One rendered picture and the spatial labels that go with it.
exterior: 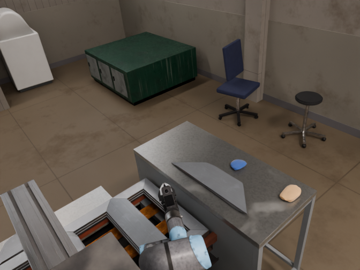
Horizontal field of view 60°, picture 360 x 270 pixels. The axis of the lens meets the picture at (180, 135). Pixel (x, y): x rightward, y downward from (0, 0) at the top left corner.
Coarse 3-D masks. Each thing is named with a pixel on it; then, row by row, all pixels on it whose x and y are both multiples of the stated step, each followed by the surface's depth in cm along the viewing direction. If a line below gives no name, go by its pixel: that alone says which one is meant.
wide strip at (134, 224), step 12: (120, 204) 236; (132, 204) 235; (120, 216) 226; (132, 216) 225; (144, 216) 224; (132, 228) 216; (144, 228) 215; (156, 228) 214; (132, 240) 208; (144, 240) 207; (156, 240) 206
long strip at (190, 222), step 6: (144, 186) 250; (150, 186) 249; (156, 186) 248; (150, 192) 244; (156, 192) 243; (156, 198) 238; (180, 210) 226; (186, 216) 221; (192, 216) 220; (186, 222) 216; (192, 222) 216; (198, 222) 215; (192, 228) 212; (198, 228) 211; (204, 228) 211
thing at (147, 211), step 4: (152, 204) 254; (144, 208) 250; (148, 208) 253; (152, 208) 254; (156, 208) 248; (144, 212) 251; (148, 212) 251; (152, 212) 246; (156, 212) 250; (148, 216) 245; (112, 228) 235; (108, 232) 234; (112, 232) 237; (116, 232) 237; (100, 236) 230; (116, 236) 230; (120, 236) 233; (96, 240) 229; (88, 244) 225
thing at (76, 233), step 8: (144, 192) 248; (152, 200) 241; (160, 208) 234; (104, 216) 231; (88, 224) 225; (72, 232) 218; (80, 232) 221; (120, 232) 220; (208, 232) 211; (80, 240) 216; (128, 240) 212; (136, 248) 206; (24, 264) 202
